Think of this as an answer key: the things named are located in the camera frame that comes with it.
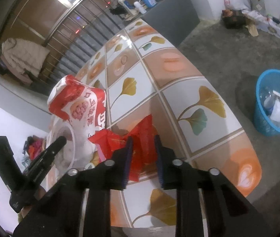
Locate white lotion bottle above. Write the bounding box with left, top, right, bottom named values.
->
left=118, top=0, right=133, bottom=10

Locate clear bottle blue label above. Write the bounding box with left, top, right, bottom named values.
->
left=260, top=87, right=278, bottom=116

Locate dark grey side table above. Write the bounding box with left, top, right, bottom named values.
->
left=141, top=0, right=200, bottom=47

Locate patterned tile tablecloth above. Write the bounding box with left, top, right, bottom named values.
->
left=77, top=19, right=262, bottom=228

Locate red plastic wrapper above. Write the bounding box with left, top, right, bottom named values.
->
left=87, top=114, right=159, bottom=182

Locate red white paper bag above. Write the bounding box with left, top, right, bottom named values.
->
left=47, top=75, right=106, bottom=140

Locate beige hanging jacket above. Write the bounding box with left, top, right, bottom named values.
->
left=0, top=38, right=50, bottom=85

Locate clear plastic cup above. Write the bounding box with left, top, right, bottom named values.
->
left=46, top=120, right=99, bottom=181

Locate blue plastic trash basket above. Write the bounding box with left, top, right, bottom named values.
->
left=253, top=69, right=280, bottom=136

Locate small white bottle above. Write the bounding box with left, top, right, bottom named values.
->
left=133, top=1, right=147, bottom=14

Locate dark bag on floor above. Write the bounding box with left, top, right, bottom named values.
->
left=221, top=9, right=247, bottom=29

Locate metal balcony railing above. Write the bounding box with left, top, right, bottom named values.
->
left=38, top=0, right=127, bottom=88

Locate white plastic bag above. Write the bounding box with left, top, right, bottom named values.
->
left=224, top=0, right=251, bottom=11

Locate person's left hand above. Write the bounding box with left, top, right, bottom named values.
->
left=20, top=186, right=46, bottom=218

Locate pile of colourful clutter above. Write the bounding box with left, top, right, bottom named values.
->
left=22, top=135, right=46, bottom=168

